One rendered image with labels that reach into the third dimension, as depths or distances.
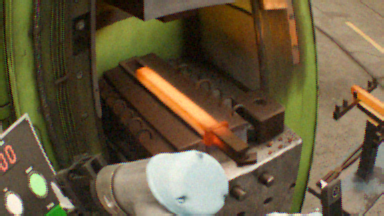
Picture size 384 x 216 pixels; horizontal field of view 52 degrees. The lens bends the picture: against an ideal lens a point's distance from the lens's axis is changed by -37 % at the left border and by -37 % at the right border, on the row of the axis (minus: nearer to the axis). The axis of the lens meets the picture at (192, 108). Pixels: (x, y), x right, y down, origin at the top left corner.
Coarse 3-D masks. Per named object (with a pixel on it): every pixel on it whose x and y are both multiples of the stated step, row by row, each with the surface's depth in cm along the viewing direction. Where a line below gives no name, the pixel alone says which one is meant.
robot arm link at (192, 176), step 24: (120, 168) 57; (144, 168) 54; (168, 168) 51; (192, 168) 51; (216, 168) 53; (120, 192) 55; (144, 192) 52; (168, 192) 50; (192, 192) 50; (216, 192) 52
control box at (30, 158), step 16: (16, 128) 83; (32, 128) 86; (0, 144) 78; (16, 144) 82; (32, 144) 85; (0, 160) 77; (16, 160) 80; (32, 160) 84; (0, 176) 76; (16, 176) 79; (48, 176) 86; (0, 192) 75; (16, 192) 78; (32, 192) 81; (48, 192) 85; (0, 208) 73; (32, 208) 80; (48, 208) 84
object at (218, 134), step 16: (144, 80) 136; (160, 80) 133; (176, 96) 126; (192, 112) 120; (208, 128) 113; (224, 128) 113; (208, 144) 114; (224, 144) 112; (240, 144) 108; (240, 160) 108
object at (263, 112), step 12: (240, 96) 130; (252, 96) 129; (264, 96) 129; (240, 108) 127; (252, 108) 125; (264, 108) 125; (276, 108) 124; (252, 120) 124; (264, 120) 121; (276, 120) 124; (264, 132) 123; (276, 132) 125
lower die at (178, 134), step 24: (120, 72) 143; (168, 72) 139; (120, 96) 134; (144, 96) 131; (192, 96) 129; (144, 120) 124; (168, 120) 121; (216, 120) 118; (240, 120) 119; (144, 144) 116; (168, 144) 116; (192, 144) 114
